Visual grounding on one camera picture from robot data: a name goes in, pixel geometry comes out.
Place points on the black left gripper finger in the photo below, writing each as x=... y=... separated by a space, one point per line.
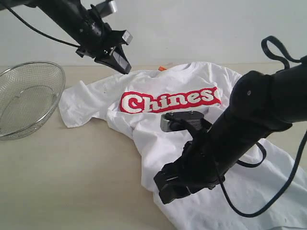
x=127 y=37
x=114 y=58

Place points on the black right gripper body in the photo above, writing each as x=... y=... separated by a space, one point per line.
x=195 y=167

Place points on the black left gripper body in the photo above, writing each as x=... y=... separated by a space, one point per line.
x=96 y=38

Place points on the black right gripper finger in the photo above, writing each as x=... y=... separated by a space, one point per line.
x=168 y=192

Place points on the white t-shirt red print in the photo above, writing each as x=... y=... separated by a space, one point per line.
x=141 y=105

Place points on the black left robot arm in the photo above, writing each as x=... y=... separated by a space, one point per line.
x=62 y=12

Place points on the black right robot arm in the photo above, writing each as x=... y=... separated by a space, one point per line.
x=259 y=105

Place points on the round metal mesh basket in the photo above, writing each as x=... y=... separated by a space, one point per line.
x=29 y=94

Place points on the orange garment tag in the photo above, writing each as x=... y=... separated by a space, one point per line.
x=161 y=68

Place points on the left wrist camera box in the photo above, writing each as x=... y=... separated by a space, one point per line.
x=105 y=8

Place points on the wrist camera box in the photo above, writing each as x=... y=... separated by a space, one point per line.
x=105 y=8
x=192 y=121

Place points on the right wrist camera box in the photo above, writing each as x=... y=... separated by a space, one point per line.
x=192 y=121

